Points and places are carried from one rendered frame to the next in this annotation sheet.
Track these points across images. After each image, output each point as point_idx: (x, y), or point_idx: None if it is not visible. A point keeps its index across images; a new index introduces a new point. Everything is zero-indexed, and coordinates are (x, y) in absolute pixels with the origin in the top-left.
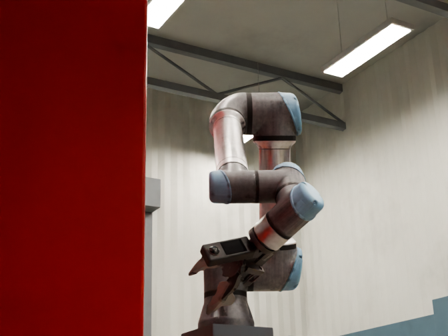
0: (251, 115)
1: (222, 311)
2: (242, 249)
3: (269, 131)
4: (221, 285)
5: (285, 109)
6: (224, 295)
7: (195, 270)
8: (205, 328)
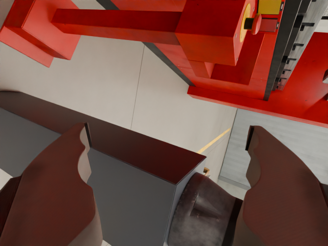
0: None
1: (201, 212)
2: None
3: None
4: (72, 212)
5: None
6: (2, 199)
7: (257, 137)
8: (182, 174)
